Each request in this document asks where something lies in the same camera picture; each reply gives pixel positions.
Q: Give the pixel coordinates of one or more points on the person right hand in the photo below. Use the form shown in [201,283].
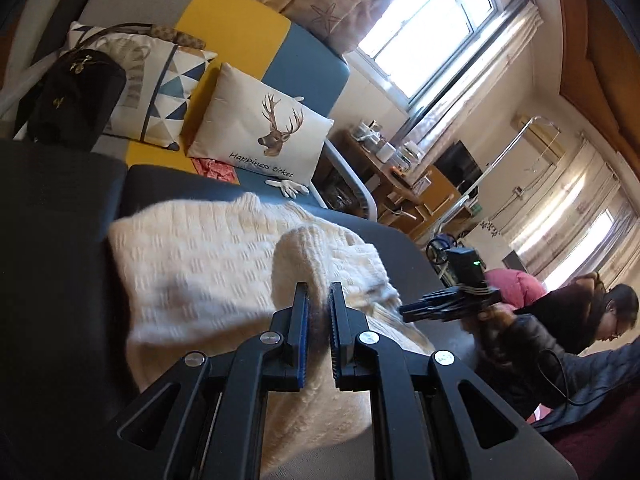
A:
[498,317]

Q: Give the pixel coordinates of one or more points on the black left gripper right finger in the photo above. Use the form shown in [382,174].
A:
[365,360]

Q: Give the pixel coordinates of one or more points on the deer print cushion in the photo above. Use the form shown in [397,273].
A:
[252,126]

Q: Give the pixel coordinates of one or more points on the black handbag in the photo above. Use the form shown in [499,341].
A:
[73,101]

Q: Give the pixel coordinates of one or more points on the triangle pattern cushion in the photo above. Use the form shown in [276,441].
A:
[163,68]

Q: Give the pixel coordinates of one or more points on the cream knitted sweater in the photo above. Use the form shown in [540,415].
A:
[207,276]

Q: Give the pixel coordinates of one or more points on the seated person in black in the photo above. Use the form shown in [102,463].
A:
[542,358]

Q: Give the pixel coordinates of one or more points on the pink patterned cloth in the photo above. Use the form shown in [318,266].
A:
[212,169]

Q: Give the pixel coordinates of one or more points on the black monitor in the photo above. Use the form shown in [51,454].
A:
[458,166]

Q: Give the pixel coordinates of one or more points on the wooden side desk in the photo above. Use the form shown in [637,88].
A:
[413,211]

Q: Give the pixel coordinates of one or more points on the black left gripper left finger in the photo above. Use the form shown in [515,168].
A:
[240,383]

